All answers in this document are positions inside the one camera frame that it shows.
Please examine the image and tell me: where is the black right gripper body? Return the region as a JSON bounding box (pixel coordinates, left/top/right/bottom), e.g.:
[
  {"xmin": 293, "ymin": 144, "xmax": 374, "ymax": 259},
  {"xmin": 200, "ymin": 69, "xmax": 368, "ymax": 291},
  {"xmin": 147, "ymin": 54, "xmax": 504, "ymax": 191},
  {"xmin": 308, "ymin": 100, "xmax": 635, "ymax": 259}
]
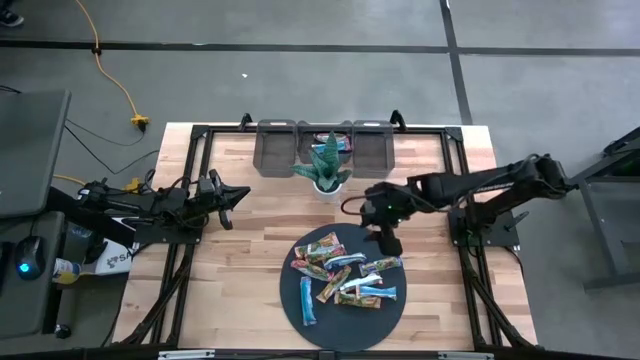
[{"xmin": 359, "ymin": 180, "xmax": 417, "ymax": 236}]

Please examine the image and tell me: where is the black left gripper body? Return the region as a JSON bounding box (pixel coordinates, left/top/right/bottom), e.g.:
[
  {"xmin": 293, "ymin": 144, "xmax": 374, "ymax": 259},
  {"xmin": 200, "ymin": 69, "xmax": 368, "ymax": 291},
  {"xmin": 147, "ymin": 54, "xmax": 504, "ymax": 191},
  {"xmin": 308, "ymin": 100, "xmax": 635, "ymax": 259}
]
[{"xmin": 212, "ymin": 168, "xmax": 235, "ymax": 232}]

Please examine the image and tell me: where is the blue white granola bar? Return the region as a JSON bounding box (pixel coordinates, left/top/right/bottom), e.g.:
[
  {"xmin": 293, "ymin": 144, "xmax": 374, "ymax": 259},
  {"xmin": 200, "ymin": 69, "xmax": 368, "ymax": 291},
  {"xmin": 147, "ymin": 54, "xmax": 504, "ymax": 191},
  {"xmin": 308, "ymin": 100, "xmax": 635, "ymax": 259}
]
[{"xmin": 323, "ymin": 251, "xmax": 368, "ymax": 272}]

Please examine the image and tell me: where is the orange labelled snack packet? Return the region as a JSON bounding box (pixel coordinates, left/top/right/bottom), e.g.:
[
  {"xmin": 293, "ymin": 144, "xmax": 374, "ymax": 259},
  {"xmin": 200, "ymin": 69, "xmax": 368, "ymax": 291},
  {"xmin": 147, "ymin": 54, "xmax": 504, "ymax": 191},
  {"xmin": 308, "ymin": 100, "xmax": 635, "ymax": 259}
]
[{"xmin": 339, "ymin": 272, "xmax": 384, "ymax": 294}]

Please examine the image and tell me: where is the blue orange-ended granola bar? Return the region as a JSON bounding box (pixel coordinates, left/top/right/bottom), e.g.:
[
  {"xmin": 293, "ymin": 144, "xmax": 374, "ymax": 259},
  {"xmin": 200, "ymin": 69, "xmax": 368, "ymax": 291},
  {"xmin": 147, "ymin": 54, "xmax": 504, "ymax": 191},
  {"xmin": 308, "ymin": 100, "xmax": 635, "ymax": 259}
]
[{"xmin": 355, "ymin": 284, "xmax": 398, "ymax": 302}]

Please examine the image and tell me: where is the green red granola bar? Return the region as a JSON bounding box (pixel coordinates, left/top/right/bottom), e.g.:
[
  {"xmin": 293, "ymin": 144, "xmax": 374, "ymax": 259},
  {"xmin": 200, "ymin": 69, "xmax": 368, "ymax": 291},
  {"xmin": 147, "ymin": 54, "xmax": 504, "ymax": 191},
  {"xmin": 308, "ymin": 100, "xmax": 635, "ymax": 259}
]
[
  {"xmin": 290, "ymin": 258, "xmax": 336, "ymax": 283},
  {"xmin": 304, "ymin": 243, "xmax": 348, "ymax": 265}
]

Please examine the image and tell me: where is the green orange granola bar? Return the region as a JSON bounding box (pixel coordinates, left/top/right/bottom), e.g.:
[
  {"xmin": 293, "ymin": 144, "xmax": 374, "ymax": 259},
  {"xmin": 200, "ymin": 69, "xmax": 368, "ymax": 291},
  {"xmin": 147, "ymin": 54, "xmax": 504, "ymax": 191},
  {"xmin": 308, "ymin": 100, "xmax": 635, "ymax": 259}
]
[
  {"xmin": 315, "ymin": 265, "xmax": 353, "ymax": 305},
  {"xmin": 333, "ymin": 290, "xmax": 383, "ymax": 310},
  {"xmin": 293, "ymin": 231, "xmax": 342, "ymax": 259}
]

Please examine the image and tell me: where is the white round plant pot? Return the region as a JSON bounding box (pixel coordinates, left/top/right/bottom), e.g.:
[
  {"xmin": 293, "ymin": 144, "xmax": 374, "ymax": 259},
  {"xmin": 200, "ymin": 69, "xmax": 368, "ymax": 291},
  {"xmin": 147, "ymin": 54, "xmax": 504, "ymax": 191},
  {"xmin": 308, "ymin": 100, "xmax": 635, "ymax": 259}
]
[{"xmin": 311, "ymin": 179, "xmax": 345, "ymax": 205}]

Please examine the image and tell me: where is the green snake plant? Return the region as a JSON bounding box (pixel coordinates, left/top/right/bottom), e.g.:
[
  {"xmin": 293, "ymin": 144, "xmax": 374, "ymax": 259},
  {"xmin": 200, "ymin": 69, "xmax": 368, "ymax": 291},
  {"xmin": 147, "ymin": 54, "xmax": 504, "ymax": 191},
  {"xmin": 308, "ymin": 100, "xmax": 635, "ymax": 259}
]
[{"xmin": 290, "ymin": 130, "xmax": 354, "ymax": 194}]

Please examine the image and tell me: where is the round black plate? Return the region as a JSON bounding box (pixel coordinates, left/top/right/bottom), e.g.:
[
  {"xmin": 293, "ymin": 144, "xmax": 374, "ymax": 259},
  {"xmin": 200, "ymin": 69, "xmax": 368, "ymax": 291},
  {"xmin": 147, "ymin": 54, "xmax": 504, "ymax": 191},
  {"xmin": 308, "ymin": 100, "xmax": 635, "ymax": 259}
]
[{"xmin": 278, "ymin": 222, "xmax": 408, "ymax": 352}]

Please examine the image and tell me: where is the white printed box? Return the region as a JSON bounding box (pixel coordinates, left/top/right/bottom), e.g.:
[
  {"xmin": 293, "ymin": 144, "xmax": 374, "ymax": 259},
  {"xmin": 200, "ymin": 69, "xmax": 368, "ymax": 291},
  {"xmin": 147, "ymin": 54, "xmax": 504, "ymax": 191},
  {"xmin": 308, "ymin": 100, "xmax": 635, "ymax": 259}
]
[{"xmin": 93, "ymin": 238, "xmax": 140, "ymax": 277}]

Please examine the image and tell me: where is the black slanted bar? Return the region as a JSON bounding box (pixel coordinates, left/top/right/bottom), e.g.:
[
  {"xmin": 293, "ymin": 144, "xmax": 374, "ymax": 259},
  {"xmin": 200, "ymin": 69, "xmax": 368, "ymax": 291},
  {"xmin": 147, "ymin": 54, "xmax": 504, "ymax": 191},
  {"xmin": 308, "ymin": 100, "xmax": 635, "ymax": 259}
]
[{"xmin": 45, "ymin": 185, "xmax": 137, "ymax": 247}]

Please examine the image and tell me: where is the yellow white bottle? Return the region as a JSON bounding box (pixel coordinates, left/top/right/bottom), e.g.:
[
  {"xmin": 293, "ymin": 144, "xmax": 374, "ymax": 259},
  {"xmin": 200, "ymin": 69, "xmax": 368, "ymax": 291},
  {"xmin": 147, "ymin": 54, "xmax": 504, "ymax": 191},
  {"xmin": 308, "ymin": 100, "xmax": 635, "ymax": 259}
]
[{"xmin": 51, "ymin": 256, "xmax": 82, "ymax": 286}]

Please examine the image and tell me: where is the black computer mouse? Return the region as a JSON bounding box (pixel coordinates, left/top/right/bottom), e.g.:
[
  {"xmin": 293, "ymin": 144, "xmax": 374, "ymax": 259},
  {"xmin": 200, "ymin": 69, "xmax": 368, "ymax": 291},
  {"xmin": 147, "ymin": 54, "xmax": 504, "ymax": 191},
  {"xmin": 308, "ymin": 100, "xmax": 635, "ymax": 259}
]
[{"xmin": 13, "ymin": 235, "xmax": 47, "ymax": 282}]

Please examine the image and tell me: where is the dark grey monitor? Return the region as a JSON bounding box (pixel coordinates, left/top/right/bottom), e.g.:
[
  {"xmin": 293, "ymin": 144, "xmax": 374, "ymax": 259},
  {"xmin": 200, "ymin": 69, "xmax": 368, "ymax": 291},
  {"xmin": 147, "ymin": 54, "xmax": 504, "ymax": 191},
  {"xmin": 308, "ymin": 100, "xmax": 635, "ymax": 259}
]
[{"xmin": 0, "ymin": 88, "xmax": 72, "ymax": 220}]

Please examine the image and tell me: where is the grey metal stand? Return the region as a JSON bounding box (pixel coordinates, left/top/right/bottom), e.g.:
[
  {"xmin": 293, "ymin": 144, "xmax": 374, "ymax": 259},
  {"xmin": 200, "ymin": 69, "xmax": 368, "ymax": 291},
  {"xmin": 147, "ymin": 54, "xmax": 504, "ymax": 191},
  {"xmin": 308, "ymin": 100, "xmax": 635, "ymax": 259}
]
[{"xmin": 569, "ymin": 127, "xmax": 640, "ymax": 292}]

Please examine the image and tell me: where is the dark grey side desk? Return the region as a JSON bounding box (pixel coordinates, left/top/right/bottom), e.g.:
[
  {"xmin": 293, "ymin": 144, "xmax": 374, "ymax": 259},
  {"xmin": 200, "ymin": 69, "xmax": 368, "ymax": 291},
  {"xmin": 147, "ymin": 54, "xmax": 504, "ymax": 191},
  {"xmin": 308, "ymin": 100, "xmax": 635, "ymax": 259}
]
[{"xmin": 0, "ymin": 209, "xmax": 67, "ymax": 341}]

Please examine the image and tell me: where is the person's shoe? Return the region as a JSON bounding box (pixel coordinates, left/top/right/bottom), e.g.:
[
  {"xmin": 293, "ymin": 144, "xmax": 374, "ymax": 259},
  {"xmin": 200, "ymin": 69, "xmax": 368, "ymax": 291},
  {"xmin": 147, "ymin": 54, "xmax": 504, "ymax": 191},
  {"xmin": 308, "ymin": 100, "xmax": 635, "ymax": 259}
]
[{"xmin": 0, "ymin": 7, "xmax": 25, "ymax": 29}]

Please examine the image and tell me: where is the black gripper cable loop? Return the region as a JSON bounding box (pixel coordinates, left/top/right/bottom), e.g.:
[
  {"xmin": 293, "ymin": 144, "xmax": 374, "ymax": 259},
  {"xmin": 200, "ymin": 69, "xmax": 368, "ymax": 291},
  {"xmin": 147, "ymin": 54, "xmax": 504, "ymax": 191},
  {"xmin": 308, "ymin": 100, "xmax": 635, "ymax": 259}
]
[{"xmin": 340, "ymin": 193, "xmax": 371, "ymax": 217}]

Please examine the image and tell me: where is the black aluminium table frame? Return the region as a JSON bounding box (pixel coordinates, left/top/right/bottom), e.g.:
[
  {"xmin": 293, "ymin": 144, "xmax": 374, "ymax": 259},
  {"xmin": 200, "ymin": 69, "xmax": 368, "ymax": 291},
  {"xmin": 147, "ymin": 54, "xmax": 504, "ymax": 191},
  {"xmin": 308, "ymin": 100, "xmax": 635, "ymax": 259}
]
[{"xmin": 112, "ymin": 109, "xmax": 540, "ymax": 360}]

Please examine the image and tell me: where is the yellow cable with connector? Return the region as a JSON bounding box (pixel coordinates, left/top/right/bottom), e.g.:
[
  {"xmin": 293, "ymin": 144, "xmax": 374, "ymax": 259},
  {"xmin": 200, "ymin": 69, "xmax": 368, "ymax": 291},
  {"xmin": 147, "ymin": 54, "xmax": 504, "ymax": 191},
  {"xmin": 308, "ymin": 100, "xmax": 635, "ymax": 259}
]
[{"xmin": 52, "ymin": 172, "xmax": 145, "ymax": 195}]

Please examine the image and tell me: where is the black floor cable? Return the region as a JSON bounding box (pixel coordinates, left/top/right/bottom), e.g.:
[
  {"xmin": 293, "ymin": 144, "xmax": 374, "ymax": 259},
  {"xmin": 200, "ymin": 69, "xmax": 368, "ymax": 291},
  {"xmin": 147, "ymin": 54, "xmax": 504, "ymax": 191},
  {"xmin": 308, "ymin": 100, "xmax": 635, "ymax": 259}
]
[
  {"xmin": 64, "ymin": 117, "xmax": 147, "ymax": 148},
  {"xmin": 63, "ymin": 125, "xmax": 162, "ymax": 177}
]

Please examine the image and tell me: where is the yellow extension cord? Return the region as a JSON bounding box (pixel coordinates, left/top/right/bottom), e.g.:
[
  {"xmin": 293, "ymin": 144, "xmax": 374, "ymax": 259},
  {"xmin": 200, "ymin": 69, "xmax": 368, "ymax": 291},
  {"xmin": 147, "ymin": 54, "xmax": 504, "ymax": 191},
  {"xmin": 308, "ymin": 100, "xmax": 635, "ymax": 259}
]
[{"xmin": 73, "ymin": 0, "xmax": 152, "ymax": 134}]

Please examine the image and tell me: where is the silver metal bracket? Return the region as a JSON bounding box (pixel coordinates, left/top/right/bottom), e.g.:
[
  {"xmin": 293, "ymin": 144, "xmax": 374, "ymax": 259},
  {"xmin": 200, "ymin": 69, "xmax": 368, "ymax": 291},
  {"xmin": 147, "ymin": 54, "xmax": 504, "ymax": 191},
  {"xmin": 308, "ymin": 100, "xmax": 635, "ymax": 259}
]
[
  {"xmin": 437, "ymin": 351, "xmax": 495, "ymax": 360},
  {"xmin": 157, "ymin": 349, "xmax": 217, "ymax": 360}
]

